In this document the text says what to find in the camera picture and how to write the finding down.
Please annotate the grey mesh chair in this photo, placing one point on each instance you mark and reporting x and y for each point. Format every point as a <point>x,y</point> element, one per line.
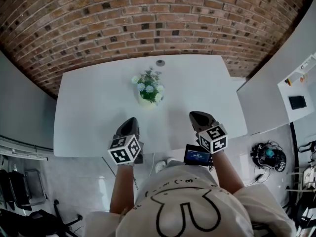
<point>29,186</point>

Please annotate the black square pad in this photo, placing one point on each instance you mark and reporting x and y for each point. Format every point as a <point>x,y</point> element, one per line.
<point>297,102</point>

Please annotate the potted white daisy flowers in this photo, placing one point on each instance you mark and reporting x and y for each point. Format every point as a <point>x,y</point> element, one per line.
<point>148,89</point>

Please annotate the white table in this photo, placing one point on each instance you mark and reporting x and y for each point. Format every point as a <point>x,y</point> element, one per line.
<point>103,112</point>

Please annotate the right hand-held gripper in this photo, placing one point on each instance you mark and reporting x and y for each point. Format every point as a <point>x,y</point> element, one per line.
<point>212,134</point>

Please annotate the person's right forearm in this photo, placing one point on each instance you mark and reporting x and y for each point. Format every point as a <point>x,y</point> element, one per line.
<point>226,170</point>

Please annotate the grey round table grommet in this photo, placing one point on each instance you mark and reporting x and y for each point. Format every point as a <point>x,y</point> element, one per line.
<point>160,62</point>

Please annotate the white partition panel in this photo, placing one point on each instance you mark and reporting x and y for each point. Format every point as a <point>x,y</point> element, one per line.
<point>271,83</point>

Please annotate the person's left forearm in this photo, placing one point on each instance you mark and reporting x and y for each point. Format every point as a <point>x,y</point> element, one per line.
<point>122,189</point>

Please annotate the black office chair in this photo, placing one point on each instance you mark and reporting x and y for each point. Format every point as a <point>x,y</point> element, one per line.
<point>37,218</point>

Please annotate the black screen device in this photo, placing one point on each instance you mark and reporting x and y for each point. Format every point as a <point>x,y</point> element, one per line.
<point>196,155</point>

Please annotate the person's white printed shirt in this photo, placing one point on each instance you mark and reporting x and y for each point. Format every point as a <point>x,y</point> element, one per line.
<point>187,206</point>

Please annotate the white shoe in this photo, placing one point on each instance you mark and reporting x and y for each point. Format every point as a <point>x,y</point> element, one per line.
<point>163,164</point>

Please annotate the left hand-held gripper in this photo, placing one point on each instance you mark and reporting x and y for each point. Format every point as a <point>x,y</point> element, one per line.
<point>124,147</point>

